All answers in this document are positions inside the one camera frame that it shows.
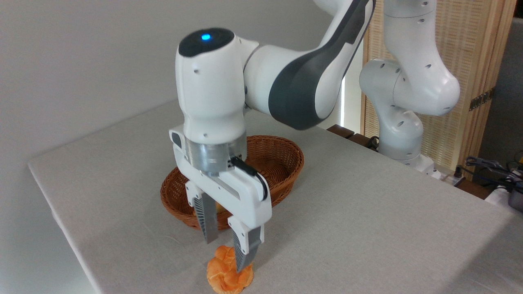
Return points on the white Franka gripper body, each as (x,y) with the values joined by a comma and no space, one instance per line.
(245,196)

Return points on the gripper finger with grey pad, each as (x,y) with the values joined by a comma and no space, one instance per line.
(245,245)
(208,216)

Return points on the round flower-shaped bread bun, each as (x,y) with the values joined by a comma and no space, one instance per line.
(222,277)

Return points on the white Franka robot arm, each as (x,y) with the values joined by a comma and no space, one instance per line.
(212,81)

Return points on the long braided bread loaf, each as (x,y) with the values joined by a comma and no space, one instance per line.
(221,209)

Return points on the brown wicker oval basket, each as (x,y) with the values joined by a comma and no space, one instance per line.
(278,163)

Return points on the dark brown wooden bench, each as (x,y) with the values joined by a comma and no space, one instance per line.
(343,131)

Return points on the white power strip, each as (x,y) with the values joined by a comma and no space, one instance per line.
(447,177)

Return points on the dark metal screen hinge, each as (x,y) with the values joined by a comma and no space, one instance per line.
(482,99)

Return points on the grey device box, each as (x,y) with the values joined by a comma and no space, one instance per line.
(516,200)

